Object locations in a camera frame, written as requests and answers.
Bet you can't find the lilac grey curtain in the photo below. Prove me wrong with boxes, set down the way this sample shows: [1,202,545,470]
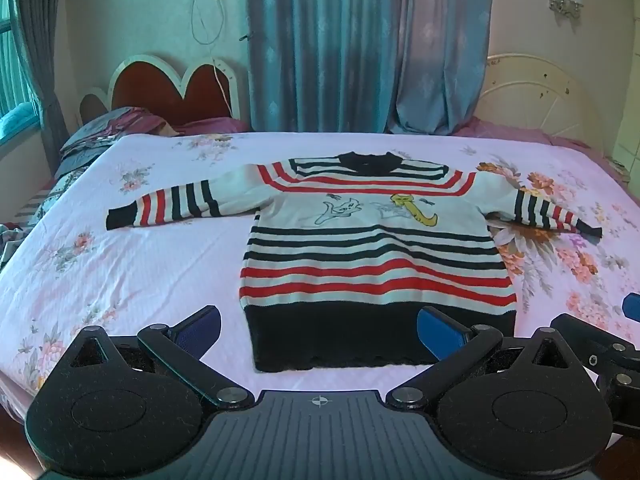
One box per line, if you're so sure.
[385,0,496,136]

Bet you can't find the white cable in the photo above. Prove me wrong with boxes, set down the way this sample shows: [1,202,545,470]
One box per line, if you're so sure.
[191,0,236,116]

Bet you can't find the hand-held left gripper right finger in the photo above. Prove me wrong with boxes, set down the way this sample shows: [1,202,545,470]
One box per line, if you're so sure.
[385,306,583,413]

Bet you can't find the window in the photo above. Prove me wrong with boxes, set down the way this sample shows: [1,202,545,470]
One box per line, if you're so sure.
[0,0,38,138]

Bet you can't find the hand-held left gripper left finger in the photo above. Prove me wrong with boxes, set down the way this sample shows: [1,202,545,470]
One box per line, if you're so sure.
[64,305,256,413]

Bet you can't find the purple pillow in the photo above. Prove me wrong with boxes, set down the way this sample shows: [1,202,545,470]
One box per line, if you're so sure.
[170,116,251,136]

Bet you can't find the striped knit sweater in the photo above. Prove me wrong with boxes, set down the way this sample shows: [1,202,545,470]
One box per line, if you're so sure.
[106,151,603,373]

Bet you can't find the teal curtain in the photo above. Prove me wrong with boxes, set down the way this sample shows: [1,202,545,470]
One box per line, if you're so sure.
[245,0,401,133]

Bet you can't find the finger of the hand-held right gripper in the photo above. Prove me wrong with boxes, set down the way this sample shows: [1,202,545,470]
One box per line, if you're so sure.
[551,292,640,388]

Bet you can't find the grey side curtain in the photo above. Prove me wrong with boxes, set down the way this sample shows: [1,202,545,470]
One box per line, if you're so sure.
[15,0,71,151]

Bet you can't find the heart-shaped red headboard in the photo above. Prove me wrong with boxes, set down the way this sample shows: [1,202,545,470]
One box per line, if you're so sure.
[77,54,240,126]

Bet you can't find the floral bedsheet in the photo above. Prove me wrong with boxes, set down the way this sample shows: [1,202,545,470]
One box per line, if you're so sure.
[0,131,640,411]

